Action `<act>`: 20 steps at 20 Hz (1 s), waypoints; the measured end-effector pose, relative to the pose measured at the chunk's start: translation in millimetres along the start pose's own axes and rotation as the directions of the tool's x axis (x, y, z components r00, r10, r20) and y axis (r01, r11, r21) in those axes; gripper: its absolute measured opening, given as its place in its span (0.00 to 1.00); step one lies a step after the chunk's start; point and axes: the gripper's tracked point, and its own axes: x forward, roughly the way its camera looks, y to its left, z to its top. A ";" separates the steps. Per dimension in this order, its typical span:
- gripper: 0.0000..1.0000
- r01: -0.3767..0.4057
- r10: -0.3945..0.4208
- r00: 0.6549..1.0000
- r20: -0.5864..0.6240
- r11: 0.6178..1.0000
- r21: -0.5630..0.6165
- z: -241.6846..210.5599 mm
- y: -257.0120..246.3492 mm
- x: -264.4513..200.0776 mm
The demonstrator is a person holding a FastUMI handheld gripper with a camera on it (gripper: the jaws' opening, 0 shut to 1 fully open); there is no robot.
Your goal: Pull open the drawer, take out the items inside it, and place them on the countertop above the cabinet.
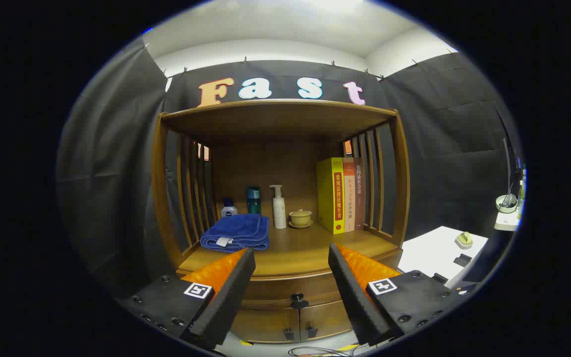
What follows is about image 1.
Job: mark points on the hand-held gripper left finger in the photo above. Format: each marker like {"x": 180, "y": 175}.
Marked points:
{"x": 226, "y": 297}

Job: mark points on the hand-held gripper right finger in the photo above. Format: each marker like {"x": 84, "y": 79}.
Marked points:
{"x": 355, "y": 297}

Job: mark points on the black drawer knob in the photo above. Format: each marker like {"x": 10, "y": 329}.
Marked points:
{"x": 298, "y": 300}

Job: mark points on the wooden drawer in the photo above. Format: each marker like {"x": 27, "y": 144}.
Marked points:
{"x": 285, "y": 286}

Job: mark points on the wooden cabinet door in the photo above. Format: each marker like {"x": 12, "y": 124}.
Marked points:
{"x": 325, "y": 320}
{"x": 260, "y": 325}

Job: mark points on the wooden countertop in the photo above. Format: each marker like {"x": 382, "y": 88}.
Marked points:
{"x": 295, "y": 248}

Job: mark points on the wooden cabinet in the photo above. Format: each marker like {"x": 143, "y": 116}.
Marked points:
{"x": 275, "y": 121}

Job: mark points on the blue folded towel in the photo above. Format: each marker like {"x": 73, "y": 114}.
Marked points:
{"x": 241, "y": 230}

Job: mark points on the white table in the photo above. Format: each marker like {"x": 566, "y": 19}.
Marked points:
{"x": 429, "y": 253}

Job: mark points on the small white blue-capped bottle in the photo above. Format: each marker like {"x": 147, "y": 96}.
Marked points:
{"x": 229, "y": 210}

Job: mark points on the yellow lidded teacup with saucer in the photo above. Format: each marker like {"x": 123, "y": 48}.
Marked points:
{"x": 300, "y": 217}

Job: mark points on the orange and white book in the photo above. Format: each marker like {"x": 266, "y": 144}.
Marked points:
{"x": 349, "y": 198}

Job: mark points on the teal bottle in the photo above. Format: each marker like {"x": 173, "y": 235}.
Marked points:
{"x": 253, "y": 201}

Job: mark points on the white pump bottle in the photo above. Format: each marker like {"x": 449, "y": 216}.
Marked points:
{"x": 279, "y": 210}

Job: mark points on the thick yellow book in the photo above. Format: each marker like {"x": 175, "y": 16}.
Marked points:
{"x": 327, "y": 198}

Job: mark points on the brown book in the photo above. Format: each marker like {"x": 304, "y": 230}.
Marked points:
{"x": 359, "y": 188}

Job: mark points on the small green and white object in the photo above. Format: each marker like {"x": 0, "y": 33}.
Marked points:
{"x": 464, "y": 240}

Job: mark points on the white side shelf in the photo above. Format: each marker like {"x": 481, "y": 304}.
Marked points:
{"x": 506, "y": 222}

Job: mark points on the pale green bowl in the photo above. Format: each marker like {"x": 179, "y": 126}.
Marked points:
{"x": 506, "y": 204}

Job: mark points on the green bottle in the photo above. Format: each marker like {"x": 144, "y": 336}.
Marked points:
{"x": 522, "y": 193}

